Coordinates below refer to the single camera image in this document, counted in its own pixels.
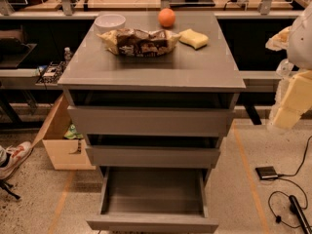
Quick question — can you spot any white red sneaker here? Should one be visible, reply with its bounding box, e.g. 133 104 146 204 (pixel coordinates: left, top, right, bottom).
0 141 32 180

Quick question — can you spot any white bowl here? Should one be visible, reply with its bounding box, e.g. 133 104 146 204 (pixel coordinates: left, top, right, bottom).
95 14 126 33

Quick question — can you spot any black cable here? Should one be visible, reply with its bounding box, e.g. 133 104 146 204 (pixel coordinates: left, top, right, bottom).
267 134 312 230

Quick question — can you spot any grey top drawer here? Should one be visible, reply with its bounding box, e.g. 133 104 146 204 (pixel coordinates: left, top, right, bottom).
66 90 237 137

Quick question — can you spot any brown snack bag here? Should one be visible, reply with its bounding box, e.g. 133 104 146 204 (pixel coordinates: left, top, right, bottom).
98 28 180 58

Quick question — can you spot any small clear bottle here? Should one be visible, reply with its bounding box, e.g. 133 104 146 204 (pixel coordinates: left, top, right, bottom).
64 47 72 65

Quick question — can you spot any tray of small parts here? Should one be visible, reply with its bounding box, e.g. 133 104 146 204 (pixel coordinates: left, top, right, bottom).
37 61 66 85

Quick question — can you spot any green packet in box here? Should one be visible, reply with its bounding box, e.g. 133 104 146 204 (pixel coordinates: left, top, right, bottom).
64 124 83 139

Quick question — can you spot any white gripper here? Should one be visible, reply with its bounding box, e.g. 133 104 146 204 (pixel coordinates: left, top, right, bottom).
269 59 312 130

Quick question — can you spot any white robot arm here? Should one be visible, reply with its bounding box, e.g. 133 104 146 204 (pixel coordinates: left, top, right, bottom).
265 4 312 133

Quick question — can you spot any orange fruit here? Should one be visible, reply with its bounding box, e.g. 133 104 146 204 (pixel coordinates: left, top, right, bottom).
158 8 176 27

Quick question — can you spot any cardboard box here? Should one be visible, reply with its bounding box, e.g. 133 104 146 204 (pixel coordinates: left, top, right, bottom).
33 95 96 170

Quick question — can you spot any grey bottom drawer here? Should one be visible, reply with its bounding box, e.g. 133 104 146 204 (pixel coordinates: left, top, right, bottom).
87 167 218 234

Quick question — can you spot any black handheld device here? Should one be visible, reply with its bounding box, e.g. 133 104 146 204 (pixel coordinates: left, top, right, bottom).
289 195 312 234

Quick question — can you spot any yellow sponge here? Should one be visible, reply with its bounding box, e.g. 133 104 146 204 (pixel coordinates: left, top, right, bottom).
179 29 209 50

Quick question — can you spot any grey drawer cabinet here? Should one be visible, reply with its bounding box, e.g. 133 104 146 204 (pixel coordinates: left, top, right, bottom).
58 11 245 182

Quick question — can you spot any grey drawer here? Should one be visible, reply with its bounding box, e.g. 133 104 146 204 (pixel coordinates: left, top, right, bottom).
66 90 237 137
86 135 220 169
87 167 218 234

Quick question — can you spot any black foot pedal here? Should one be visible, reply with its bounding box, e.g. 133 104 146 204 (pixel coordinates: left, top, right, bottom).
255 166 278 180

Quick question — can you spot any grey middle drawer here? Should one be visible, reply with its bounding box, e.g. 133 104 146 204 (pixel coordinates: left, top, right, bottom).
86 135 220 169

